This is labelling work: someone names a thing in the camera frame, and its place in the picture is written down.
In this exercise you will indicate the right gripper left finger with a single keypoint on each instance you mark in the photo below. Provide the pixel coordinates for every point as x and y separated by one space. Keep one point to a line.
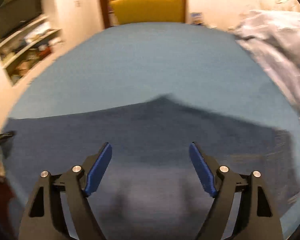
43 217

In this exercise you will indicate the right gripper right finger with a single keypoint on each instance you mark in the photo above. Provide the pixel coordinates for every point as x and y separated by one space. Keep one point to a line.
257 216

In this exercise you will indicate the dark blue denim jeans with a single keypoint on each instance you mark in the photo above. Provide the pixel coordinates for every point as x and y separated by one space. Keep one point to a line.
150 189

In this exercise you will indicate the black flat screen television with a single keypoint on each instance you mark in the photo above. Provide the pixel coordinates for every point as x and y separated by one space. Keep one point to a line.
16 14

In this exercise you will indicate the cream wardrobe doors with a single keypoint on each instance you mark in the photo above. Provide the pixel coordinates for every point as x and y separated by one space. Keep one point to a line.
78 20

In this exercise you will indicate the grey star pattern duvet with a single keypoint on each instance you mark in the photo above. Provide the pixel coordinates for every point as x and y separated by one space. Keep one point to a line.
272 38

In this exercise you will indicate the yellow leather armchair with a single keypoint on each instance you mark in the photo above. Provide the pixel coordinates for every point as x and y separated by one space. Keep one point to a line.
139 11

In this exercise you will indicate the small blue picture box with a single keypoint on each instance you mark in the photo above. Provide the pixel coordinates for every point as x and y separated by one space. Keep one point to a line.
196 18

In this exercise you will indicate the cream wall shelf unit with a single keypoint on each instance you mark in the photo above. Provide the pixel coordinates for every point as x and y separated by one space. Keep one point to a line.
28 46

